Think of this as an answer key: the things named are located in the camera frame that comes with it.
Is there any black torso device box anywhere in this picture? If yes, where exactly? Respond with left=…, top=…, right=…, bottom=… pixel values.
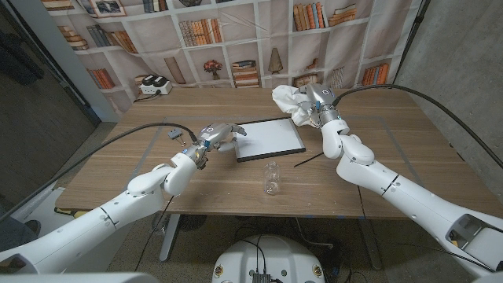
left=251, top=270, right=273, bottom=283

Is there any white power strip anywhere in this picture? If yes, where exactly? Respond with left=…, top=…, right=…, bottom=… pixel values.
left=139, top=80, right=173, bottom=96

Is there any dark perforated panel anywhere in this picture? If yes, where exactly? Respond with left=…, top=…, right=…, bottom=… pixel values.
left=0, top=0, right=101, bottom=205

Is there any small framed whiteboard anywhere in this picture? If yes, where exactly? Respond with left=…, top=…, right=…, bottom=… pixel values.
left=233, top=116, right=307, bottom=164

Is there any thin black left wrist cable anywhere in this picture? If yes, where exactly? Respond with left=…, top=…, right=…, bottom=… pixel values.
left=134, top=195, right=176, bottom=273

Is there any loose black cable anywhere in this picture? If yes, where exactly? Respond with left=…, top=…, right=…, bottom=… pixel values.
left=293, top=152, right=325, bottom=168

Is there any white cloth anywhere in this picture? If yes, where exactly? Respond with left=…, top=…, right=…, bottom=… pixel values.
left=271, top=83, right=320, bottom=127

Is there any printed bookshelf backdrop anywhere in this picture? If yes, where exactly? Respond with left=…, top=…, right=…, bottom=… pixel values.
left=41, top=0, right=428, bottom=116

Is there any clear plastic bottle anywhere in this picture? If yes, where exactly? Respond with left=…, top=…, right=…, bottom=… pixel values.
left=262, top=161, right=282, bottom=197

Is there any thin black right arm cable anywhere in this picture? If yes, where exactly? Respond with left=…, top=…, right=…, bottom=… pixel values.
left=355, top=184, right=366, bottom=220

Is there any white table leg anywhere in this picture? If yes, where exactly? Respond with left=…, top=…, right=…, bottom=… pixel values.
left=159, top=214, right=182, bottom=263
left=357, top=219, right=384, bottom=271

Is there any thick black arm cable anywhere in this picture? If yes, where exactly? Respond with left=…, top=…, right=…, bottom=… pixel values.
left=332, top=83, right=503, bottom=170
left=0, top=122, right=199, bottom=223

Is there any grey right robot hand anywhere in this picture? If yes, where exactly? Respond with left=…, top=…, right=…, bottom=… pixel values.
left=298, top=83, right=343, bottom=129

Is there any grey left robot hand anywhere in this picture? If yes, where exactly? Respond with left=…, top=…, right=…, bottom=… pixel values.
left=182, top=123, right=248, bottom=160

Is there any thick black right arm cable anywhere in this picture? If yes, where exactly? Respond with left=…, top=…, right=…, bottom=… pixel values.
left=332, top=83, right=503, bottom=170

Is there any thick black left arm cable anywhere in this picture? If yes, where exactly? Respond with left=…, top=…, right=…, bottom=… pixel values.
left=0, top=122, right=199, bottom=223

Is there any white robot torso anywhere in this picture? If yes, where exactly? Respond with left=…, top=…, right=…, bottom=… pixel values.
left=211, top=234, right=326, bottom=283

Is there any black backdrop stand pole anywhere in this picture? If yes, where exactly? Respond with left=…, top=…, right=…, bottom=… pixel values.
left=392, top=0, right=431, bottom=86

